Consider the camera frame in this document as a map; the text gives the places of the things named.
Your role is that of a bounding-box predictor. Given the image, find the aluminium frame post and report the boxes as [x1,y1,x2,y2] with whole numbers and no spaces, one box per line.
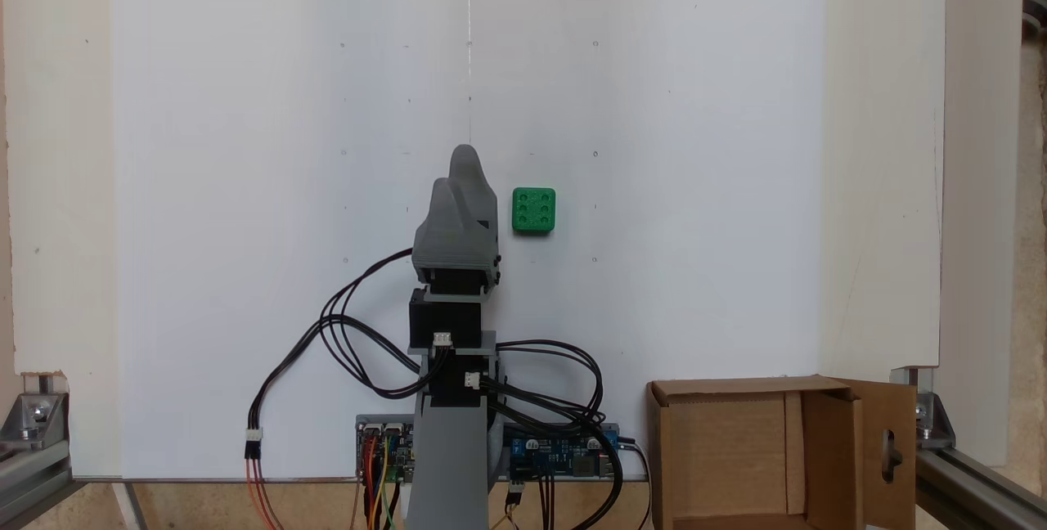
[914,444,1047,530]
[0,432,76,530]

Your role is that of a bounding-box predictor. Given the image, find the black servo cable bundle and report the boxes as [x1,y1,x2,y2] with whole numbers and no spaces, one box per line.
[483,339,626,530]

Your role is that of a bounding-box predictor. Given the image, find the blue circuit board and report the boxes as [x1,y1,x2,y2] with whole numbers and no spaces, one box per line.
[501,424,620,480]

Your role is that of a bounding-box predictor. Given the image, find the black cable with white connector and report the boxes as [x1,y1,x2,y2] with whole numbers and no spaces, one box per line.
[244,316,426,460]

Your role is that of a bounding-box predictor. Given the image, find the green circuit board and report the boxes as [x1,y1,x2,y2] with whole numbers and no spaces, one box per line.
[356,415,415,483]

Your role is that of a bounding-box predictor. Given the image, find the brown cardboard box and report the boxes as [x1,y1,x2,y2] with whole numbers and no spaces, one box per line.
[646,375,919,530]

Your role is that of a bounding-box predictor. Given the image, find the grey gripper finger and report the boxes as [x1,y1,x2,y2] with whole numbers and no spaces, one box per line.
[451,144,499,225]
[419,178,464,227]

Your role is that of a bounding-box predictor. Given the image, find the metal corner bracket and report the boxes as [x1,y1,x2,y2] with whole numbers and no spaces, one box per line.
[890,366,956,451]
[0,373,71,453]

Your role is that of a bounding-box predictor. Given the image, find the white paper sheet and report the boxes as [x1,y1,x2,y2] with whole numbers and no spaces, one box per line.
[468,0,824,480]
[110,0,472,482]

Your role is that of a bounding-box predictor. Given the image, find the green dice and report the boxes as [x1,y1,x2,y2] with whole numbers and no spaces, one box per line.
[512,188,557,235]

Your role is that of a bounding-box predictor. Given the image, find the coloured jumper wires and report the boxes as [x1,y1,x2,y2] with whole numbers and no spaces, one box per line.
[358,430,403,530]

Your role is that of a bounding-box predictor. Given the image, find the orange and red wires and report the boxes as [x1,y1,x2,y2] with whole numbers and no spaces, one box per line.
[245,456,284,530]

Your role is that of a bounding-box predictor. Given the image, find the black looped servo cable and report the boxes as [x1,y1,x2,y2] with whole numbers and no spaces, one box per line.
[317,247,447,398]

